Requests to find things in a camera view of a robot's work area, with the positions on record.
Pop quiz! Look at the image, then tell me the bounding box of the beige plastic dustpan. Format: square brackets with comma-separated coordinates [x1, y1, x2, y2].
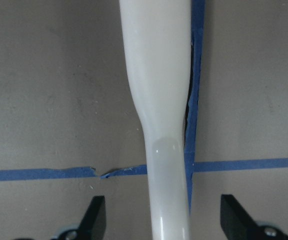
[119, 0, 192, 240]

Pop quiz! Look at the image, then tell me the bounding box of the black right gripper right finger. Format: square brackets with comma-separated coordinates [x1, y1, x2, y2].
[220, 194, 288, 240]

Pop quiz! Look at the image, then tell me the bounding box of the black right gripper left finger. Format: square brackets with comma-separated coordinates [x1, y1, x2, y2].
[53, 195, 106, 240]

